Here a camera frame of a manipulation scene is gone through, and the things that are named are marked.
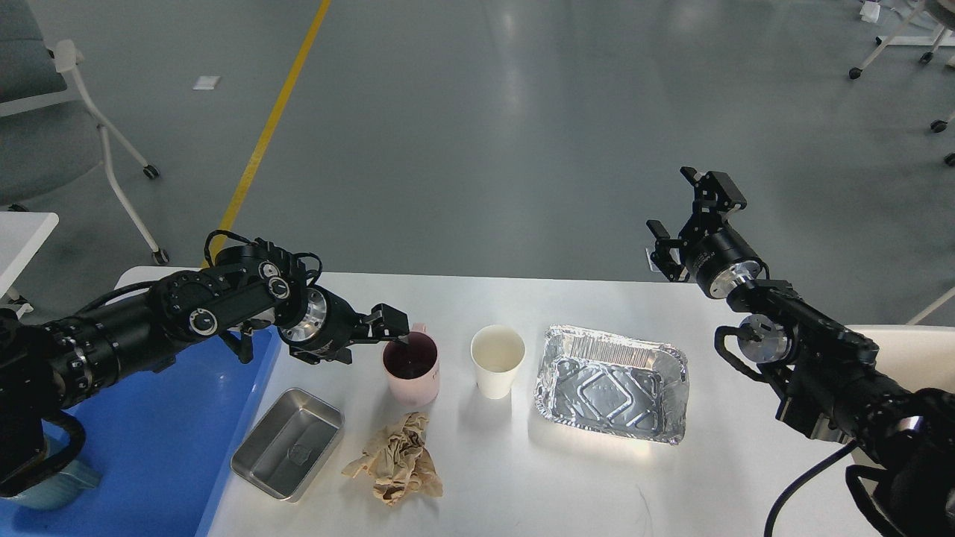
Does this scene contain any teal ceramic mug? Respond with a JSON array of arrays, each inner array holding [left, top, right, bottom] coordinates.
[[6, 459, 101, 511]]

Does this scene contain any pink ribbed mug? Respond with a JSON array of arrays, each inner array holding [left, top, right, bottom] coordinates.
[[382, 323, 440, 408]]

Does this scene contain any crumpled brown paper napkin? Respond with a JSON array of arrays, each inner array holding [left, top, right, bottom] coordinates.
[[341, 412, 444, 507]]

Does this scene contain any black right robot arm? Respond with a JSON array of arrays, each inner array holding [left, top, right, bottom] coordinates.
[[647, 166, 954, 536]]

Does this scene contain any blue plastic tray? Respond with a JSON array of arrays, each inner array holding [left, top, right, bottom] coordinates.
[[1, 329, 281, 536]]

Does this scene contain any white side table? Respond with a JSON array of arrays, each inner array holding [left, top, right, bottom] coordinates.
[[1, 211, 60, 317]]

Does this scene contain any grey office chair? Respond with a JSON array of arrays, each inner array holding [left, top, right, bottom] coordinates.
[[1, 1, 169, 266]]

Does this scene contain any aluminium foil tray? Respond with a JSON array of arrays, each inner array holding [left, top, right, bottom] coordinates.
[[534, 325, 690, 445]]

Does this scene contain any white chair base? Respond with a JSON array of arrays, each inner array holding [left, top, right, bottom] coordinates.
[[847, 1, 954, 134]]

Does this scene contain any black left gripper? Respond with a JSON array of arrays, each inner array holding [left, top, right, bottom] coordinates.
[[280, 286, 410, 365]]

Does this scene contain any clear plastic piece on floor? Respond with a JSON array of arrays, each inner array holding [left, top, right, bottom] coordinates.
[[645, 248, 663, 273]]

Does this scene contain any white paper cup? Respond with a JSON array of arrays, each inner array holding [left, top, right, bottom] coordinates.
[[470, 325, 526, 400]]

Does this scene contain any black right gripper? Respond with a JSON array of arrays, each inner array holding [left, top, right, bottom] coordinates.
[[647, 166, 766, 300]]

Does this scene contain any white bin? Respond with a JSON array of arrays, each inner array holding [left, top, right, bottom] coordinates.
[[849, 325, 954, 394]]

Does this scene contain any stainless steel rectangular tin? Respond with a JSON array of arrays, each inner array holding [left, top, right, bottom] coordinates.
[[230, 388, 345, 503]]

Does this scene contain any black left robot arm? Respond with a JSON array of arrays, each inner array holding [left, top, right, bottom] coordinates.
[[1, 229, 410, 497]]

